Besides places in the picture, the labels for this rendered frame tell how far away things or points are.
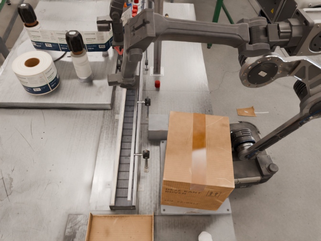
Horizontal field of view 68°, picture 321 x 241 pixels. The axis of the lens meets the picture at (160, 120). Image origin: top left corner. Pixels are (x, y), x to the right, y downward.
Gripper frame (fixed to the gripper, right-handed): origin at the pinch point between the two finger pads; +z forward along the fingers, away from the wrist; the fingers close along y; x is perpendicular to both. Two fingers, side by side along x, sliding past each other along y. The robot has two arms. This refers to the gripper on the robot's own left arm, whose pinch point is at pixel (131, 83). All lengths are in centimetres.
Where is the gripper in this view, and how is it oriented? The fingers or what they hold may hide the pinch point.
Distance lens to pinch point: 133.5
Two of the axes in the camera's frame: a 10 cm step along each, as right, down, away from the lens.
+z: -0.7, -0.2, 10.0
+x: -0.3, 10.0, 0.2
